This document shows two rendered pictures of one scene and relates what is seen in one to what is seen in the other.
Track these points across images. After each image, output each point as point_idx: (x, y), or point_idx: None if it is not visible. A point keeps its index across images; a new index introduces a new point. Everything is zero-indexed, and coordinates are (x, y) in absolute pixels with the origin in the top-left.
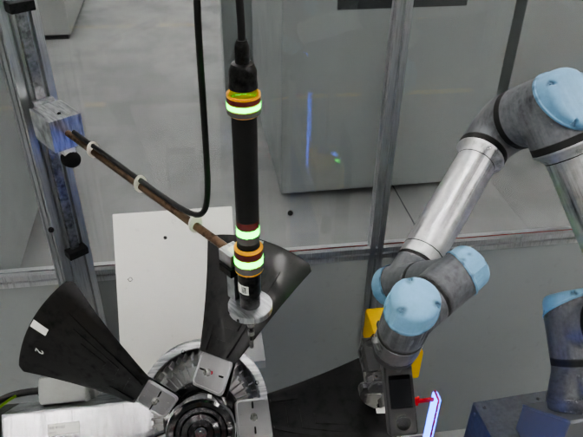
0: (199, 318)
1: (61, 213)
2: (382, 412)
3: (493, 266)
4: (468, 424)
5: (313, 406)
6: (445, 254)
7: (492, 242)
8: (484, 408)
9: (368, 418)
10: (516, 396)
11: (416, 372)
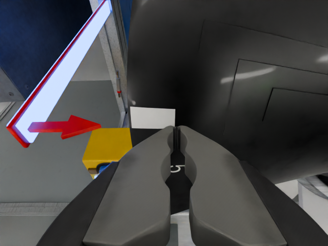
0: None
1: None
2: (160, 111)
3: (39, 186)
4: (41, 77)
5: (326, 138)
6: None
7: (34, 209)
8: (10, 92)
9: (201, 99)
10: None
11: (93, 134)
